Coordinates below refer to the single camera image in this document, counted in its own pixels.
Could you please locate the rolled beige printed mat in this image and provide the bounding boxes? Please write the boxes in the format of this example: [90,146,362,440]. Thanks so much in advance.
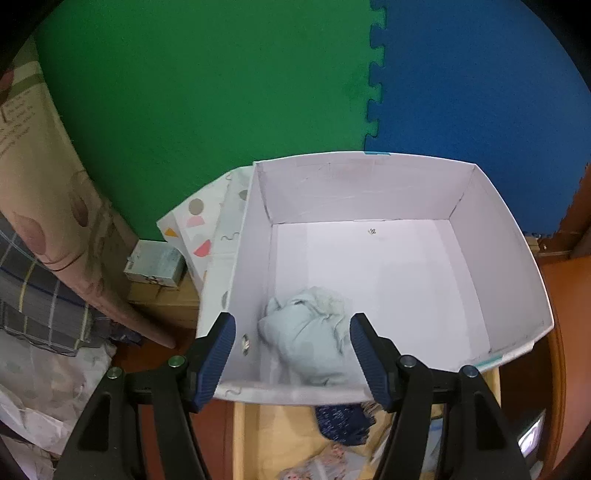
[0,37,176,349]

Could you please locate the white lid with coloured shapes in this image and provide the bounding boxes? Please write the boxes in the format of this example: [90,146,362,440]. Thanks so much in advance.
[156,166,254,294]

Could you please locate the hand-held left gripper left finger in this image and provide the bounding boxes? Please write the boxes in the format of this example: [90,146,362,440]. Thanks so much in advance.
[54,312,237,480]

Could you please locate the green foam mat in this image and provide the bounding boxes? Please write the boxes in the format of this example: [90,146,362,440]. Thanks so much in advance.
[34,0,386,252]

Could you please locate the small teal and white box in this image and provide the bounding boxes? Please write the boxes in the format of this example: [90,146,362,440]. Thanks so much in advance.
[124,240,186,288]

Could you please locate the white cardboard box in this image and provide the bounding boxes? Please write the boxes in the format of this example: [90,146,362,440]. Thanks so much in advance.
[196,150,555,406]

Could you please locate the brown cardboard box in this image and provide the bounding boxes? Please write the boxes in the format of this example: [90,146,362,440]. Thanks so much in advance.
[127,272,202,329]

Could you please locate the blue foam mat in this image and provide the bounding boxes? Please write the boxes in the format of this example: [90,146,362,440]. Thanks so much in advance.
[365,0,591,238]

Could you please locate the wooden drawer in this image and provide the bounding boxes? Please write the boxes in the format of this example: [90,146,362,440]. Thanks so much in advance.
[231,364,502,480]

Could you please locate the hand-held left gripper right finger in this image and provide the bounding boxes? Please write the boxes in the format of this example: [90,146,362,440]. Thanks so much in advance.
[349,312,539,480]

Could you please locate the navy lace underwear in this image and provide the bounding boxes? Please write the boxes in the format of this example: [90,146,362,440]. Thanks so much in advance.
[315,404,376,446]

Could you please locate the pale patterned cloth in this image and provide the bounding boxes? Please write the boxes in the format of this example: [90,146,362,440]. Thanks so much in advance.
[277,443,372,480]

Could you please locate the brown wooden frame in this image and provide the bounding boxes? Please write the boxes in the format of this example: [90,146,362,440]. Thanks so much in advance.
[499,166,591,480]

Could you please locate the white crumpled plastic wrapping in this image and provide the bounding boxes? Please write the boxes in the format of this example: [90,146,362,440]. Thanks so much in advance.
[0,330,118,480]

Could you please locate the light blue underwear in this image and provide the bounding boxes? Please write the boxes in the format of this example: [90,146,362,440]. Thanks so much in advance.
[257,286,370,388]

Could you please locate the grey plaid cloth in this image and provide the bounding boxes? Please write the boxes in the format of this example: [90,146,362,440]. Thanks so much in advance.
[0,217,116,356]

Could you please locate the dark device with lit screen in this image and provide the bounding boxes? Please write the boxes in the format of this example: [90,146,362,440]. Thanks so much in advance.
[517,411,548,467]

